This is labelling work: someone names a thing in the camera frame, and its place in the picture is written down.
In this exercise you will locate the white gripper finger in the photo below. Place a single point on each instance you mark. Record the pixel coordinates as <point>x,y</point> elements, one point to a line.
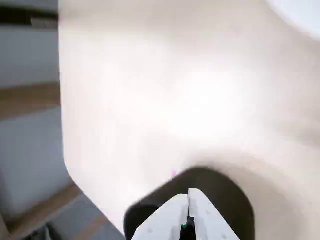
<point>210,220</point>
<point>162,220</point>

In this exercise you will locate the green block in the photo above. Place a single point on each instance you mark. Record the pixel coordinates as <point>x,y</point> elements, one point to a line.
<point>184,226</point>

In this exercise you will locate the white paper plate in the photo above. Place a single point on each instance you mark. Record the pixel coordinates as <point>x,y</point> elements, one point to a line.
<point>300,15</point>

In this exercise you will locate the black bar with white text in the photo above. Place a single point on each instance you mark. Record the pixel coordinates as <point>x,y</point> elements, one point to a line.
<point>20,17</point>

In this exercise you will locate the wooden frame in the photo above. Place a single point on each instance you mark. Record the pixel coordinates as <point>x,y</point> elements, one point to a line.
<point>25,97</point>

